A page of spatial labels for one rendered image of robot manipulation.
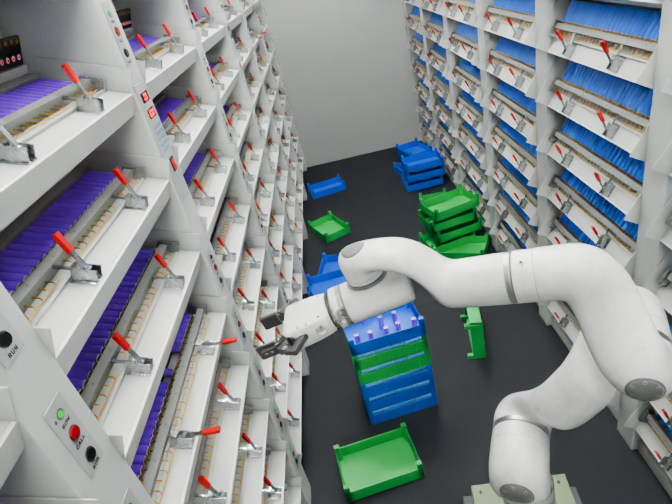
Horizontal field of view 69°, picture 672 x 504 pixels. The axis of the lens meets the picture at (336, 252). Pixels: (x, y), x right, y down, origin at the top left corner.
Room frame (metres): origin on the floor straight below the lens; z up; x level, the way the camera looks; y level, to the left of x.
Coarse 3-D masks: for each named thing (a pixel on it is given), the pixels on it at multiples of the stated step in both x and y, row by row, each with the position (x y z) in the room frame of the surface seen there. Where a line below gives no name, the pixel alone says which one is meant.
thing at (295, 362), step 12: (300, 360) 1.76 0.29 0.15; (300, 372) 1.68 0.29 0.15; (288, 384) 1.60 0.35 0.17; (300, 384) 1.60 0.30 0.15; (288, 396) 1.53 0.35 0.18; (300, 396) 1.53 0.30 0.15; (288, 408) 1.46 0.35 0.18; (300, 408) 1.47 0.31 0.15; (288, 420) 1.39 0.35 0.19; (300, 420) 1.40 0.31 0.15; (288, 432) 1.34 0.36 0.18; (300, 432) 1.35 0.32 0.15; (300, 444) 1.29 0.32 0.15; (300, 456) 1.21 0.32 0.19
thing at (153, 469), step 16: (208, 320) 1.06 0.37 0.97; (192, 336) 0.98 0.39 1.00; (192, 352) 0.94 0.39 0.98; (176, 384) 0.82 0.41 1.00; (176, 400) 0.78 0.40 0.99; (160, 432) 0.70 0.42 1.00; (160, 448) 0.66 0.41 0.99; (160, 464) 0.64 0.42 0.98; (144, 480) 0.59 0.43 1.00; (160, 480) 0.60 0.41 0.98
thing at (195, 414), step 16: (192, 304) 1.11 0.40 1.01; (208, 304) 1.11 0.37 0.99; (224, 304) 1.11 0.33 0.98; (192, 320) 1.07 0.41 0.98; (224, 320) 1.08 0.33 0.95; (208, 336) 1.01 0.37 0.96; (176, 352) 0.95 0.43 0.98; (192, 368) 0.90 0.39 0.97; (208, 368) 0.90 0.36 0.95; (192, 384) 0.85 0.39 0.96; (208, 384) 0.85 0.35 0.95; (192, 400) 0.80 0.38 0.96; (208, 400) 0.82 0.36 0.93; (192, 416) 0.76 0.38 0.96; (176, 448) 0.68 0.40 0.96; (192, 448) 0.68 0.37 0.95; (144, 464) 0.64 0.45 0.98; (176, 464) 0.64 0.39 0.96; (192, 464) 0.64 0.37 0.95; (176, 480) 0.61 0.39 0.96; (160, 496) 0.58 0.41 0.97; (176, 496) 0.58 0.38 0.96
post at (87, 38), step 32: (0, 0) 1.13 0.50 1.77; (32, 0) 1.12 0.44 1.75; (64, 0) 1.12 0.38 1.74; (96, 0) 1.13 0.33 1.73; (32, 32) 1.12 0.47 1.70; (64, 32) 1.12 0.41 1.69; (96, 32) 1.12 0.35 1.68; (32, 64) 1.13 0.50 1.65; (128, 128) 1.12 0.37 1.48; (160, 224) 1.12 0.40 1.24; (192, 224) 1.14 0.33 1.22; (224, 288) 1.17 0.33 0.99; (256, 384) 1.11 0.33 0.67
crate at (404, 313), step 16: (368, 320) 1.60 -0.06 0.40; (384, 320) 1.58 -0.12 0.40; (400, 320) 1.55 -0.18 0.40; (416, 320) 1.53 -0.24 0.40; (352, 336) 1.53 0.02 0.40; (368, 336) 1.51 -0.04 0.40; (384, 336) 1.43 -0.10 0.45; (400, 336) 1.43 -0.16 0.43; (416, 336) 1.44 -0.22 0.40; (352, 352) 1.42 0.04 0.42
